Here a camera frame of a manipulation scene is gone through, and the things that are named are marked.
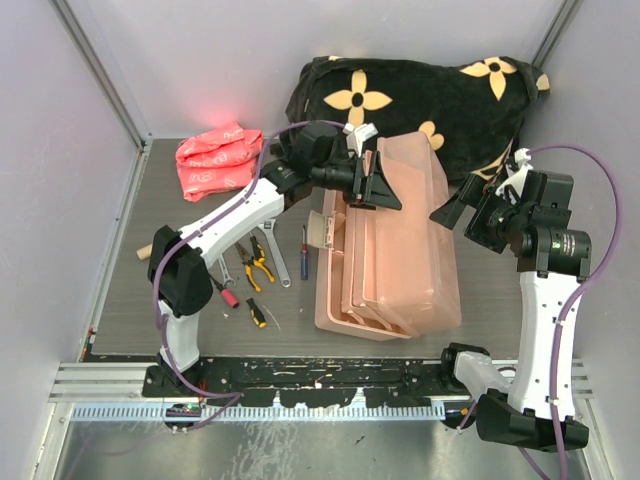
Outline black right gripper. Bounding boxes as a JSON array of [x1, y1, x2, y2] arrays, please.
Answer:
[[430, 172, 530, 254]]

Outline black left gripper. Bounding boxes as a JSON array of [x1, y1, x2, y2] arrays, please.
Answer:
[[312, 151, 402, 213]]

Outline grey tool box latch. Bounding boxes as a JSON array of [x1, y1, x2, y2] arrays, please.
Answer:
[[306, 210, 334, 250]]

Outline pink plastic tool box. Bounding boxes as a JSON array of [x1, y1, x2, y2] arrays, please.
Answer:
[[315, 132, 462, 341]]

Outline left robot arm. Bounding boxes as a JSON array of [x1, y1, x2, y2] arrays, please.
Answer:
[[147, 120, 402, 396]]

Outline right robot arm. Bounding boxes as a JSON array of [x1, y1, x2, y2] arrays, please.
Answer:
[[430, 169, 592, 452]]

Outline black floral pillow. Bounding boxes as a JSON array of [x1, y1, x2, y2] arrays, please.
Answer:
[[285, 56, 550, 184]]

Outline silver adjustable wrench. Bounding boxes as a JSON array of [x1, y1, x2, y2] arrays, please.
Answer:
[[259, 218, 292, 288]]

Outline pink plastic bag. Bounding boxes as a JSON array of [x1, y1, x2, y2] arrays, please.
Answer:
[[175, 122, 264, 203]]

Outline silver combination spanner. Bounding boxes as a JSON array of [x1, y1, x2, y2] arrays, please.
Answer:
[[218, 255, 236, 288]]

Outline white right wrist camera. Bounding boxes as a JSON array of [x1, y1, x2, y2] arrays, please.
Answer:
[[495, 148, 533, 203]]

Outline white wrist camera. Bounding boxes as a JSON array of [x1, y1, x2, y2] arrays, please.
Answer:
[[342, 123, 378, 157], [495, 148, 533, 203]]

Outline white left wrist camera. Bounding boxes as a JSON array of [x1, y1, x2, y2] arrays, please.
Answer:
[[342, 123, 378, 157]]

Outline blue handled screwdriver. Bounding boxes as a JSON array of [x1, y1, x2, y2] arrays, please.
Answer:
[[300, 225, 310, 281]]

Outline yellow handled pliers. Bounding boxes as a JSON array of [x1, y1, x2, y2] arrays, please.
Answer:
[[235, 235, 275, 293]]

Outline pink handled screwdriver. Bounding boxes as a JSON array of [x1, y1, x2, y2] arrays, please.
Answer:
[[209, 275, 239, 309]]

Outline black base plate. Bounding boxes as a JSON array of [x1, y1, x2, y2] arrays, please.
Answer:
[[141, 355, 500, 409]]

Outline wooden hammer handle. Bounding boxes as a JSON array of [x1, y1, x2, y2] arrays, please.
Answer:
[[136, 244, 153, 261]]

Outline aluminium frame rail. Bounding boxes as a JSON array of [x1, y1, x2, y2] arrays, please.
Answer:
[[48, 360, 596, 404]]

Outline white slotted cable duct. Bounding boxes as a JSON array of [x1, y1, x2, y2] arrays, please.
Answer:
[[70, 402, 446, 423]]

